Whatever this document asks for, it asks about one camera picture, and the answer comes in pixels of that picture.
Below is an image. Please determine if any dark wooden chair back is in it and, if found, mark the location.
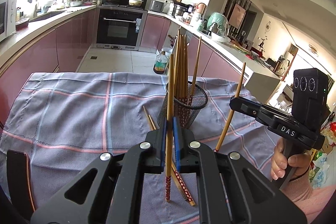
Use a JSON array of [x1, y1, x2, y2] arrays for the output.
[[6, 149, 35, 220]]

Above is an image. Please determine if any pink kettle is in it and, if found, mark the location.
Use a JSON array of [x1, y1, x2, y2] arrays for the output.
[[195, 3, 207, 15]]

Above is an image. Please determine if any black camera box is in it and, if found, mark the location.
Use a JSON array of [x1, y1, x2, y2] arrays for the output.
[[291, 68, 328, 132]]

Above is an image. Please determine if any blue plaid tablecloth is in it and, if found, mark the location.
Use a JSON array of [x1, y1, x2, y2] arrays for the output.
[[1, 73, 279, 223]]

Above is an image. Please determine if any oil bottle on floor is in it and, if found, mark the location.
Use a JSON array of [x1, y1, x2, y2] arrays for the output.
[[153, 51, 168, 74]]

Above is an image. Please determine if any wooden chopstick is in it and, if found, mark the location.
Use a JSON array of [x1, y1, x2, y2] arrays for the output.
[[165, 54, 174, 202], [183, 35, 189, 100], [173, 28, 181, 96], [178, 35, 185, 99], [147, 114, 190, 201], [214, 63, 246, 152], [190, 36, 202, 98], [142, 105, 197, 207]]

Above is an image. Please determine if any black mesh utensil cup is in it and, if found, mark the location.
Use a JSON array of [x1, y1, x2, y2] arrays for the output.
[[157, 81, 209, 130]]

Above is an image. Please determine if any white ceramic pot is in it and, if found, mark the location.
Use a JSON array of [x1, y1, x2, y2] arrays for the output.
[[129, 0, 143, 7]]

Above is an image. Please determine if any black built-in oven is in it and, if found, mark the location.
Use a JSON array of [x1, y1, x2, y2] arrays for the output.
[[92, 6, 147, 51]]

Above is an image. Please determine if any white microwave oven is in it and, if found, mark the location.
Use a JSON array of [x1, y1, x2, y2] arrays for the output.
[[0, 0, 17, 42]]

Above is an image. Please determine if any red food container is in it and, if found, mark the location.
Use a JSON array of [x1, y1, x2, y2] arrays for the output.
[[15, 18, 30, 31]]

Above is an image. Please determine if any green mesh food cover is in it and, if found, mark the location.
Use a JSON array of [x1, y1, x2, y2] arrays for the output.
[[207, 12, 229, 37]]

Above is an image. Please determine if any person right hand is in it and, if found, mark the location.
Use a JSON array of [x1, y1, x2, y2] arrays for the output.
[[270, 138, 311, 180]]

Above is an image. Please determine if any grey rice cooker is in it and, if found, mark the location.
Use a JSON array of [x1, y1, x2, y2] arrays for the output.
[[149, 0, 165, 13]]

